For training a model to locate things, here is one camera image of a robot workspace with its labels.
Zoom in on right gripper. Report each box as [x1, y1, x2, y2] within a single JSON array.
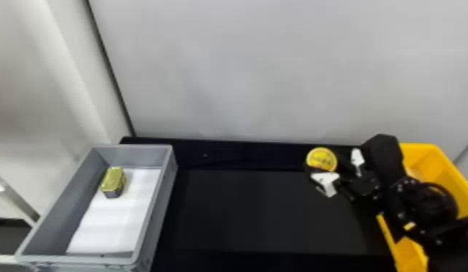
[[310, 148, 383, 203]]

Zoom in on yellow can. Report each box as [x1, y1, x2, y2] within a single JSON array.
[[305, 146, 339, 173]]

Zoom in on yellow box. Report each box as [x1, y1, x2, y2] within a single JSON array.
[[375, 143, 468, 272]]

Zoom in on yellow rectangular tin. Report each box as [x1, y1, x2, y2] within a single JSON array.
[[100, 166, 128, 199]]

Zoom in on white foam liner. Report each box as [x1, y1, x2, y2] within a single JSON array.
[[65, 166, 162, 255]]

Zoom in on grey crate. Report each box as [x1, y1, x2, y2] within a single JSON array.
[[14, 143, 179, 272]]

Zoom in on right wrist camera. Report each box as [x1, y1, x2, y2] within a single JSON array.
[[360, 133, 408, 187]]

